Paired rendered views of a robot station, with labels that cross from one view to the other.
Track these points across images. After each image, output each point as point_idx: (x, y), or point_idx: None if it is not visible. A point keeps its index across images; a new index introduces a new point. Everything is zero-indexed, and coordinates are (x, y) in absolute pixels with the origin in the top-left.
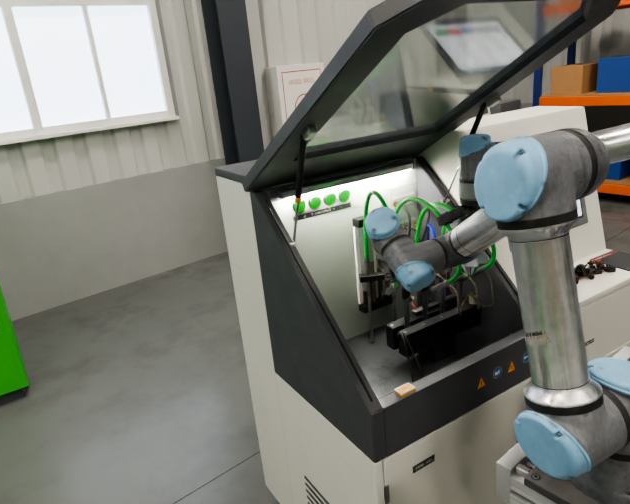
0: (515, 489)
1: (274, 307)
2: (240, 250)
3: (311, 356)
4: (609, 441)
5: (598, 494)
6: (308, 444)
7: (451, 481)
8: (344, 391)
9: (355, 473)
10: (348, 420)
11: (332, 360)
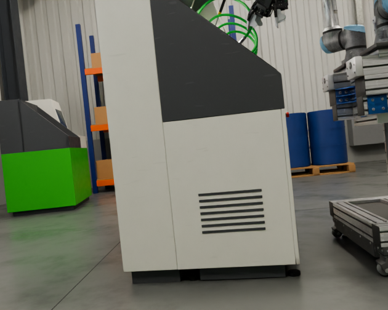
0: (365, 64)
1: (170, 61)
2: (124, 38)
3: (217, 73)
4: None
5: None
6: (207, 156)
7: None
8: (254, 75)
9: (264, 133)
10: (258, 95)
11: (242, 60)
